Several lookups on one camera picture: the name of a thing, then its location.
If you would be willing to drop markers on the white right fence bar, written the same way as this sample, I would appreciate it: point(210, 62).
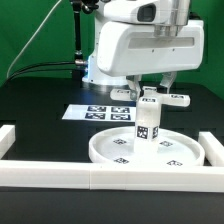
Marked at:
point(214, 150)

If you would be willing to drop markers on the white left fence bar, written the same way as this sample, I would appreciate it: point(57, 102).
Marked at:
point(7, 138)

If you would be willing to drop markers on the white marker sheet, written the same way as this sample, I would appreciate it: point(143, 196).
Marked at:
point(100, 113)

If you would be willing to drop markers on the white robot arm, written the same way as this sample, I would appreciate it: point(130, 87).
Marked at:
point(180, 16)

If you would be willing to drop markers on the white round table top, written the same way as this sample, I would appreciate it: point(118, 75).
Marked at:
point(121, 146)

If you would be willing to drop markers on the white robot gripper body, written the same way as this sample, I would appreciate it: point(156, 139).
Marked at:
point(128, 49)

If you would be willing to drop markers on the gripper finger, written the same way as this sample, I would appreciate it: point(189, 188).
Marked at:
point(134, 86)
point(168, 79)

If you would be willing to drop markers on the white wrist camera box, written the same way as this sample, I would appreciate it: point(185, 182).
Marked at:
point(138, 11)

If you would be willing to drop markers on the white fence bar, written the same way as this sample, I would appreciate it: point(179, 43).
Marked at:
point(7, 138)
point(214, 150)
point(116, 177)

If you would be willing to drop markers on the black camera stand pole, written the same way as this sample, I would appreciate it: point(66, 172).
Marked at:
point(78, 6)

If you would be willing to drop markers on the white front fence bar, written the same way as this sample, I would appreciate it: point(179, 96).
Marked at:
point(116, 177)

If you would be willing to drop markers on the white cross-shaped table base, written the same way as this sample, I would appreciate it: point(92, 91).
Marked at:
point(150, 94)

